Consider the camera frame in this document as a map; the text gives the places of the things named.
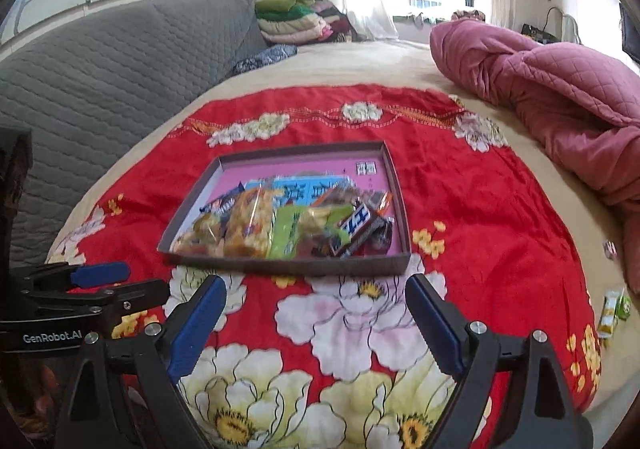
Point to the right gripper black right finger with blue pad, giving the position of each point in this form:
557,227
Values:
538,411

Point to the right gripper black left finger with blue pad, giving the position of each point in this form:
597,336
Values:
96,412

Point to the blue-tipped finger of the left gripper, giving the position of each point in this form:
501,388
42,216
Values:
100,275

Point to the orange clear rice cracker packet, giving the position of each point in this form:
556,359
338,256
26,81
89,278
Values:
250,226

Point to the green clear cake packet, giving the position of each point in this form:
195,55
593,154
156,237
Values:
296,228

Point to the brown Snickers bar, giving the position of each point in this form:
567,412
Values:
344,238

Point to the clear bread packet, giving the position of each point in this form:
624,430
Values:
204,237

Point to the small green candy packet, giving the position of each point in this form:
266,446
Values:
623,307

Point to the small yellow candy packet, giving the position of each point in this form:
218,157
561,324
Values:
608,318

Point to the red floral cloth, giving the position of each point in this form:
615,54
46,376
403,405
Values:
338,361

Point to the dark blue snack packet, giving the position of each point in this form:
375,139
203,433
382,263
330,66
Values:
224,203

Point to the grey quilted headboard cover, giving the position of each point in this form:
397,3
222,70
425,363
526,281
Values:
90,90

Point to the grey box lid tray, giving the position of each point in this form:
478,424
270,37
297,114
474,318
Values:
371,260

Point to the clear orange-edged biscuit packet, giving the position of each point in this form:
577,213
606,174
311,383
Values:
342,194

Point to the blue patterned cloth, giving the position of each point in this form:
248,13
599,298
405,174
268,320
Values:
270,56

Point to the pink quilted blanket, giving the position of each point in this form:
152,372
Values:
582,107

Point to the stack of folded clothes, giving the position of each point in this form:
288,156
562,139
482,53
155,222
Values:
303,22

